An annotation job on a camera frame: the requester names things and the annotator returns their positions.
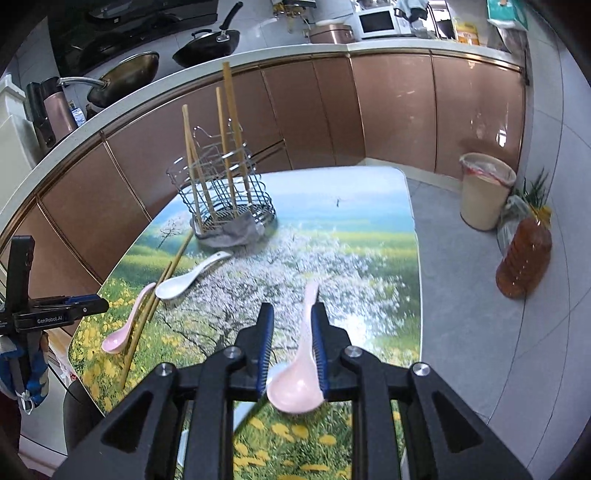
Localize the white side cabinet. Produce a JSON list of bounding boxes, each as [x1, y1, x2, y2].
[[0, 76, 40, 204]]

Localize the white microwave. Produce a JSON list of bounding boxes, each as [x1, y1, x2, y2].
[[358, 8, 402, 40]]

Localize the wooden chopstick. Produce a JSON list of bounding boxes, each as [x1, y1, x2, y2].
[[187, 138, 217, 214], [223, 61, 254, 206], [215, 88, 238, 215], [119, 230, 195, 393], [182, 104, 206, 232], [122, 261, 174, 367]]

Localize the blue-grey towel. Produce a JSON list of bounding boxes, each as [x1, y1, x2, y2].
[[397, 0, 430, 21]]

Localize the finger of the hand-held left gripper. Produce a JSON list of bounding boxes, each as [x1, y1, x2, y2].
[[69, 301, 110, 320], [30, 296, 100, 309]]

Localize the yellow oil bottle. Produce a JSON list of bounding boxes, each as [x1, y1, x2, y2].
[[455, 18, 481, 46]]

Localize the rose gold rice cooker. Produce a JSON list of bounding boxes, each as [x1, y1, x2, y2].
[[308, 23, 357, 45]]

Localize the person's left hand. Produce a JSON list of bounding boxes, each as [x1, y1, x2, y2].
[[0, 332, 51, 411]]

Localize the beige trash bin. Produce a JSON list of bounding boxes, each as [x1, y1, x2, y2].
[[459, 152, 517, 232]]

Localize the pink ceramic spoon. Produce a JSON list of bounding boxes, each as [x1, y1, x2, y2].
[[267, 281, 324, 415], [100, 282, 158, 355]]

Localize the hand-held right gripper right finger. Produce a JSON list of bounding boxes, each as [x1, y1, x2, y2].
[[311, 300, 537, 480]]

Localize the white ceramic spoon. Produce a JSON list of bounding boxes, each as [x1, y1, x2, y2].
[[154, 250, 232, 301]]

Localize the pink thermos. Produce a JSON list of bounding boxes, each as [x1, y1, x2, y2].
[[44, 90, 79, 138]]

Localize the amber oil bottle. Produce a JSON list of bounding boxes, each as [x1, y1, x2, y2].
[[495, 217, 553, 300]]

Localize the black wok with lid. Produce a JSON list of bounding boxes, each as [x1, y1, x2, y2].
[[172, 2, 244, 69]]

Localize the grey cloth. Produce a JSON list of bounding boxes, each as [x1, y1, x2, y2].
[[190, 210, 269, 252]]

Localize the green onions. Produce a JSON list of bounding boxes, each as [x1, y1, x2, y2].
[[515, 168, 552, 223]]

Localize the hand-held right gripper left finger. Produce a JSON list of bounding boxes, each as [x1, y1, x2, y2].
[[55, 302, 275, 480]]

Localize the brown base cabinets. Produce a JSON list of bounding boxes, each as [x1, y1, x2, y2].
[[0, 51, 527, 296]]

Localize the wire utensil basket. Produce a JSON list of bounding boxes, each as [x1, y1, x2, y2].
[[166, 124, 278, 238]]

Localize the teal bag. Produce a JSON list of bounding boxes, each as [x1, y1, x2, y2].
[[487, 0, 529, 31]]

